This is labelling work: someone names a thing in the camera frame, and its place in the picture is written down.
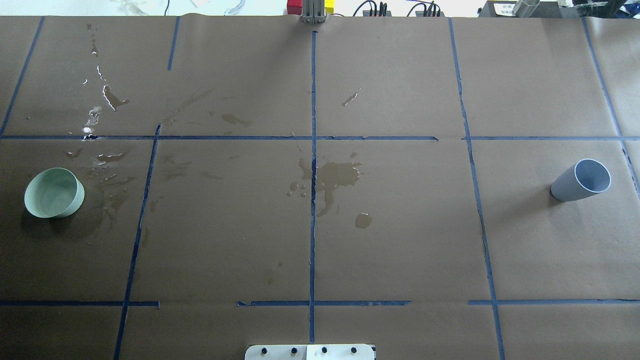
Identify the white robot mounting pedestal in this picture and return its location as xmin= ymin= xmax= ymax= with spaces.
xmin=244 ymin=343 xmax=377 ymax=360

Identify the blue plastic cup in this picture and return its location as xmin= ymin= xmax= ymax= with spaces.
xmin=550 ymin=158 xmax=612 ymax=202

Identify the green bowl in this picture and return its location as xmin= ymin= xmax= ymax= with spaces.
xmin=23 ymin=167 xmax=85 ymax=219

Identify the black power strip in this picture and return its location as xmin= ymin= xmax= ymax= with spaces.
xmin=343 ymin=0 xmax=445 ymax=18

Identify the aluminium frame post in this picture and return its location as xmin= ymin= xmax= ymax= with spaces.
xmin=301 ymin=0 xmax=327 ymax=24

